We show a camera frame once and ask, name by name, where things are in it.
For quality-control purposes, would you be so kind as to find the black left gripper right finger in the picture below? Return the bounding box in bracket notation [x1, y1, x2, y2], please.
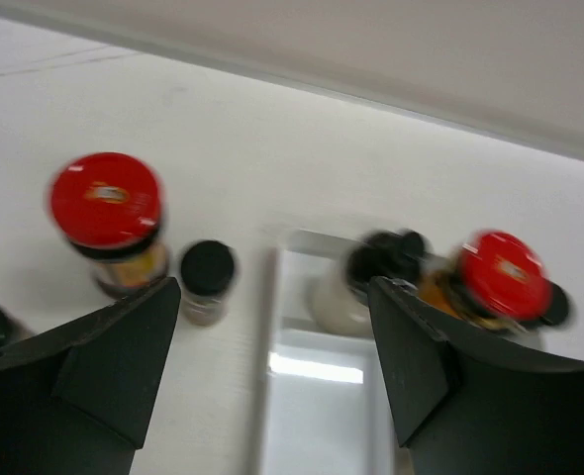
[368, 278, 584, 474]

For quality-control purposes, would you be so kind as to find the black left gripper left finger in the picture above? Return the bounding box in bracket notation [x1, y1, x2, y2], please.
[0, 277, 181, 474]

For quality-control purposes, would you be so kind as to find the white powder black cap bottle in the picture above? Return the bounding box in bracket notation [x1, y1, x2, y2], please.
[311, 230, 429, 337]

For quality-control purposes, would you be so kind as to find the red lid chili sauce jar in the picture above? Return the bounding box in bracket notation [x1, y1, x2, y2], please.
[47, 151, 169, 298]

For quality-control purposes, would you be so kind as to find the white plastic organizer tray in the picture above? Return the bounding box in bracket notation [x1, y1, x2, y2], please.
[251, 230, 444, 474]

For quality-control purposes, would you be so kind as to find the small black lid spice bottle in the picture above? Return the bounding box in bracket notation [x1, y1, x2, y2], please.
[178, 239, 239, 327]

